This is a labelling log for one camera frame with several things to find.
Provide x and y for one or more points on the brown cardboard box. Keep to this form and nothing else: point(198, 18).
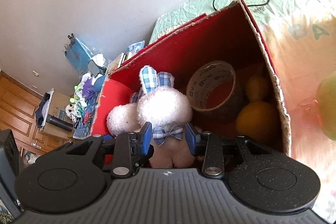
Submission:
point(56, 108)

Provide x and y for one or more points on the wooden door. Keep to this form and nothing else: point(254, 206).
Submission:
point(18, 111)

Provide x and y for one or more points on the brown packing tape roll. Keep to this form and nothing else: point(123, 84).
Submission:
point(210, 87)

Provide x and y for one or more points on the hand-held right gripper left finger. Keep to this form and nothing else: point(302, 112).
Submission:
point(147, 135)

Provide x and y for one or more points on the dark cloth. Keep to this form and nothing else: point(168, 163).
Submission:
point(42, 109)

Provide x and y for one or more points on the green round toy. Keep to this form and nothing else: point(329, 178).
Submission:
point(327, 106)

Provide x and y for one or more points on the white plush bunny plaid ears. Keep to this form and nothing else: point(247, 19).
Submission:
point(162, 106)

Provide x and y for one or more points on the blue patterned cloth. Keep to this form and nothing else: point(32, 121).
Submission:
point(85, 119)

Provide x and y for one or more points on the purple toy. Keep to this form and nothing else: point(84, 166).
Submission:
point(88, 89)

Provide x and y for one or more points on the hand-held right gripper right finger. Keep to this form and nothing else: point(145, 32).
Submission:
point(190, 138)

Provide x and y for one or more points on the red cardboard box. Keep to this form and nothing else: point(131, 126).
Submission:
point(218, 40)

